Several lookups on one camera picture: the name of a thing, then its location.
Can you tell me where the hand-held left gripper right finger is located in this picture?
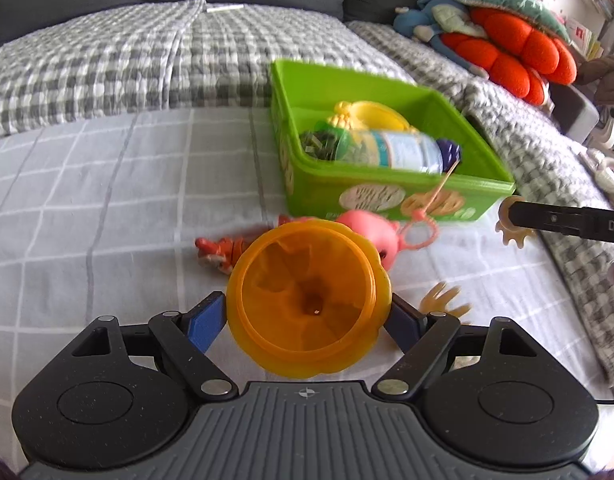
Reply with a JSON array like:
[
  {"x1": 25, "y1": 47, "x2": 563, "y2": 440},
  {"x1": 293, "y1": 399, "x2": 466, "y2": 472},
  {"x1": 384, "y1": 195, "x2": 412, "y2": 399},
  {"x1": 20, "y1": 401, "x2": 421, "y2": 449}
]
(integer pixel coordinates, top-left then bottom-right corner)
[{"x1": 374, "y1": 292, "x2": 535, "y2": 398}]

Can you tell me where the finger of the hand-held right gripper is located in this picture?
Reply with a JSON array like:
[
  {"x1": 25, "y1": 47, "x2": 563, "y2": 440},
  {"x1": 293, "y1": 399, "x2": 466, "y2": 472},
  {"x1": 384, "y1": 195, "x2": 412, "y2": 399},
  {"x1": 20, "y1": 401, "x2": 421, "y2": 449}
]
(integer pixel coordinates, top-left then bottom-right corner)
[{"x1": 510, "y1": 201, "x2": 595, "y2": 236}]

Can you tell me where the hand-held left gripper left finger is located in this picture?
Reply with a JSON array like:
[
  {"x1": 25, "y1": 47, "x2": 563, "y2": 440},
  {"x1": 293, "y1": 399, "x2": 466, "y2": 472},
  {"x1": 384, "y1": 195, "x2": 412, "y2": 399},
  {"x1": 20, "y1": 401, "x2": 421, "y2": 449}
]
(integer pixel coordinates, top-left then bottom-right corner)
[{"x1": 69, "y1": 292, "x2": 240, "y2": 401}]

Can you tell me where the tan gear toy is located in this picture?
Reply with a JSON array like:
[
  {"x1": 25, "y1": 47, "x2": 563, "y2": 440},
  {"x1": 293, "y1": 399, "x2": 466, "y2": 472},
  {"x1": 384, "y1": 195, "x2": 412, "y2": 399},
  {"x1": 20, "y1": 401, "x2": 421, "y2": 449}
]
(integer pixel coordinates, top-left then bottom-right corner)
[{"x1": 494, "y1": 197, "x2": 538, "y2": 250}]

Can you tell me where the orange pumpkin cup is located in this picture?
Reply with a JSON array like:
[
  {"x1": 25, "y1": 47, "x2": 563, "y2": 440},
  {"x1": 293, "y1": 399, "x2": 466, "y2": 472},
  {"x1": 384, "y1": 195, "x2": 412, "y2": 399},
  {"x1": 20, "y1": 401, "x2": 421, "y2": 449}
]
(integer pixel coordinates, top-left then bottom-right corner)
[{"x1": 226, "y1": 220, "x2": 393, "y2": 381}]

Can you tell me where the green plastic box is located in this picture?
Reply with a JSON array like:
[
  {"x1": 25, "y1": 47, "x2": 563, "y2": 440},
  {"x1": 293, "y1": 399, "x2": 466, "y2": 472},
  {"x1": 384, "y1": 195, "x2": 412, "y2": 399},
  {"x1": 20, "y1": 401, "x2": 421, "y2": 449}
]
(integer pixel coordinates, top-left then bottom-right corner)
[{"x1": 269, "y1": 59, "x2": 517, "y2": 223}]

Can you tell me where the clear cotton swab jar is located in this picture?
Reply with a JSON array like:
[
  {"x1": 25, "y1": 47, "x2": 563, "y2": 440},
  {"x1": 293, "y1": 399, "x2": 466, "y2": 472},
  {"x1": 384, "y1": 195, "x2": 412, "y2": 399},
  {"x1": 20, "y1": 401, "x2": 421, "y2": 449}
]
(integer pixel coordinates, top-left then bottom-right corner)
[{"x1": 301, "y1": 129, "x2": 445, "y2": 175}]

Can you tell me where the yellow toy pot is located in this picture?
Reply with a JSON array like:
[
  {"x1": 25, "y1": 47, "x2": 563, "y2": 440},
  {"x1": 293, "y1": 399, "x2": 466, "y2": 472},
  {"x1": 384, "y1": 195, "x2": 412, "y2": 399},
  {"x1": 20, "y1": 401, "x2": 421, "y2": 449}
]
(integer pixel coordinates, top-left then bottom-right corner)
[{"x1": 354, "y1": 100, "x2": 418, "y2": 136}]

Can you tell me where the toy corn cob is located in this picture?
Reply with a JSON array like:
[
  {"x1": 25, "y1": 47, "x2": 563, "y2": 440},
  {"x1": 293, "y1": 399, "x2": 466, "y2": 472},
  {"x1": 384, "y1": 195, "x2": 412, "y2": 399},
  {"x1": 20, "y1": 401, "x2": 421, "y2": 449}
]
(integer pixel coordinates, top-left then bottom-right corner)
[{"x1": 327, "y1": 101, "x2": 360, "y2": 133}]

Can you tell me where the grey patterned quilt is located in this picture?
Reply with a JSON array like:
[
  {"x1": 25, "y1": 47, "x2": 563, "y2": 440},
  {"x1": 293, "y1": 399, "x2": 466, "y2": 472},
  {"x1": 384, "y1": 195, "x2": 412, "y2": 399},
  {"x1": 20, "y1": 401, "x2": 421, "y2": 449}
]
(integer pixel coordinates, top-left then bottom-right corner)
[{"x1": 457, "y1": 80, "x2": 614, "y2": 388}]

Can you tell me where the orange tiger toy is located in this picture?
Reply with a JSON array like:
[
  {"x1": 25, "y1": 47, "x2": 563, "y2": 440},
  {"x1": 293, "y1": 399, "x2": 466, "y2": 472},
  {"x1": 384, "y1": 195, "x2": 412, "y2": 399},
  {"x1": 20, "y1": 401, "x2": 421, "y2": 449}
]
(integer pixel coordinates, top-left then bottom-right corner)
[{"x1": 194, "y1": 235, "x2": 248, "y2": 276}]

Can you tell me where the white plastic object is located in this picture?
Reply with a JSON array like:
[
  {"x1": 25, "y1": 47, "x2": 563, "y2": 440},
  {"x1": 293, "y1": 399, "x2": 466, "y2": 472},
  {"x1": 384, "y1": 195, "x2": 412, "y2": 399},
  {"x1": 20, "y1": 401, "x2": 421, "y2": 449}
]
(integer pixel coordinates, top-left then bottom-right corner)
[{"x1": 580, "y1": 105, "x2": 614, "y2": 191}]

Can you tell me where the pink pig toy with stick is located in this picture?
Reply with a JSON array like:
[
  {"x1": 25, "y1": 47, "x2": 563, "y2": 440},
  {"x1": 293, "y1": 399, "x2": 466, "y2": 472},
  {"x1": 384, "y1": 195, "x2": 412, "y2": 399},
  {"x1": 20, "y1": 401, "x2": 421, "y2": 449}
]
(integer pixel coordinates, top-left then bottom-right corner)
[{"x1": 278, "y1": 161, "x2": 460, "y2": 272}]

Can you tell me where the light grid blanket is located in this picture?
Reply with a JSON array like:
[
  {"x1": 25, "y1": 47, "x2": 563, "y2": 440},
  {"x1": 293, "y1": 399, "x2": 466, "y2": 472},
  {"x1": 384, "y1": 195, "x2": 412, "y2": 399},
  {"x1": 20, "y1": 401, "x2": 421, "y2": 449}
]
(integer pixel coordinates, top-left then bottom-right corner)
[{"x1": 0, "y1": 105, "x2": 614, "y2": 461}]

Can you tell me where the brown cloth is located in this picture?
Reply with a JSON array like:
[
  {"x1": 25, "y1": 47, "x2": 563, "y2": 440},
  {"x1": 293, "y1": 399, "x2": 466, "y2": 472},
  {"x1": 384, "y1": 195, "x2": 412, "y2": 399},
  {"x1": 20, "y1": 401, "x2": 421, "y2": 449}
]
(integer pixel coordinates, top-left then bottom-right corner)
[{"x1": 577, "y1": 52, "x2": 614, "y2": 106}]

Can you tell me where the orange flower pillow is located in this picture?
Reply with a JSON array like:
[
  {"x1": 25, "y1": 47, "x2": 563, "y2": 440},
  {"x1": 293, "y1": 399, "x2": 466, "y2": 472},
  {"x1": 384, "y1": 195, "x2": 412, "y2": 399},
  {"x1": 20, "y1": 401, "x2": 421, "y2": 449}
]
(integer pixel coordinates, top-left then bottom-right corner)
[
  {"x1": 439, "y1": 32, "x2": 548, "y2": 106},
  {"x1": 470, "y1": 7, "x2": 578, "y2": 86}
]

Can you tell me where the grey gingham blanket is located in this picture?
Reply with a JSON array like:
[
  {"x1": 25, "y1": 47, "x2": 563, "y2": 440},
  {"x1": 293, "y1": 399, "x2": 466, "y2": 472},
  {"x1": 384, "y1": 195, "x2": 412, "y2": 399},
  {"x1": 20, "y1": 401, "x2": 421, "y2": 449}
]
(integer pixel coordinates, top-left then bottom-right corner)
[
  {"x1": 0, "y1": 0, "x2": 413, "y2": 143},
  {"x1": 347, "y1": 20, "x2": 488, "y2": 106}
]

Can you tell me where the blue plush toy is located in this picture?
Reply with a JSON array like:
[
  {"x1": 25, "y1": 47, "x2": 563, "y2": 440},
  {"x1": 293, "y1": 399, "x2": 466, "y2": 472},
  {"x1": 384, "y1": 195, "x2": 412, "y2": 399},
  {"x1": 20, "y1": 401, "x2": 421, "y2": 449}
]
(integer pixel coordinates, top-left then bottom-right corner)
[{"x1": 393, "y1": 0, "x2": 488, "y2": 78}]

